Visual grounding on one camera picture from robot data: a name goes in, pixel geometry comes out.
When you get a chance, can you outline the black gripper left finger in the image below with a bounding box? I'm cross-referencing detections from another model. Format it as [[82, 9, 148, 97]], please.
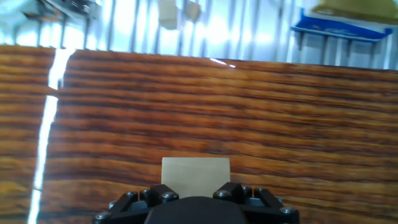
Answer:
[[92, 184, 180, 224]]

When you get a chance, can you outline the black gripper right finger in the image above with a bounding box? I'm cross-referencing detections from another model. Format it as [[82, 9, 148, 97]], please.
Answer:
[[213, 182, 300, 224]]

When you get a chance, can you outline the tiny tan wooden block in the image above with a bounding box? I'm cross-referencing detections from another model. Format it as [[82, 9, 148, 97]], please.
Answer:
[[185, 1, 202, 23]]

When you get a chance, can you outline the blue white tissue pack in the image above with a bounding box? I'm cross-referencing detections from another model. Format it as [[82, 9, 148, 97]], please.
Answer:
[[290, 8, 393, 43]]

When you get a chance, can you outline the gold tissue box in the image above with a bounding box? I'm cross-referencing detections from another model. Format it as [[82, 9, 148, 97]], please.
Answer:
[[310, 0, 398, 25]]

